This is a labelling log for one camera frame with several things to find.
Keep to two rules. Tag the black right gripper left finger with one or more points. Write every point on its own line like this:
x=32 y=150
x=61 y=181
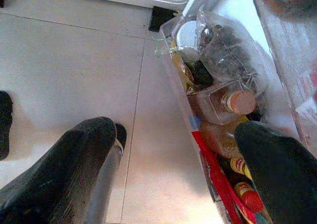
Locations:
x=62 y=174

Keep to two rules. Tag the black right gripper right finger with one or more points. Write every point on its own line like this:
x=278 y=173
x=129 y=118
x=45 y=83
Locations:
x=282 y=174

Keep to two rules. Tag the clear fridge door bin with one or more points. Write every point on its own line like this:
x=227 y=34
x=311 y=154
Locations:
x=171 y=60
x=284 y=60

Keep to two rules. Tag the black fridge hinge foot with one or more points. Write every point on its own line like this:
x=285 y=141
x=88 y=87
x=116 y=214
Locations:
x=161 y=18

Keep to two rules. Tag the dark sauce bottle red cap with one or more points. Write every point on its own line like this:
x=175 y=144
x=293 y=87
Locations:
x=250 y=196

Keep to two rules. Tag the grey robot leg black foot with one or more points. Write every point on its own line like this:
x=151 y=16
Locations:
x=111 y=182

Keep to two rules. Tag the red plastic packet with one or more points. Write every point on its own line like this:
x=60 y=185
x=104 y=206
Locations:
x=218 y=174

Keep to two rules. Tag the amber glass jar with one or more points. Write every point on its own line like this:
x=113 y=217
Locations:
x=218 y=137

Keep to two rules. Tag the glass bottle with cork stopper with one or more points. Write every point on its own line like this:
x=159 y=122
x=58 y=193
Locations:
x=242 y=101

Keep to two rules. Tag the dark leafy greens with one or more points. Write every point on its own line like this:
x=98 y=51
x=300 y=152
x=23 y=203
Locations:
x=200 y=72

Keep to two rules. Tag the clear bag with dark contents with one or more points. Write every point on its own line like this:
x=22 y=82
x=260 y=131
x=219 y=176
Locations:
x=227 y=50

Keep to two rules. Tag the yellow packet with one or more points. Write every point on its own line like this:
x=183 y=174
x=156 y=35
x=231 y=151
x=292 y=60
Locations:
x=182 y=68

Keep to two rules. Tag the green twist tie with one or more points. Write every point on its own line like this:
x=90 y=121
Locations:
x=158 y=51

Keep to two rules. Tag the white lid jar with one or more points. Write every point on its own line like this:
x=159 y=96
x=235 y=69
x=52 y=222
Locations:
x=187 y=33

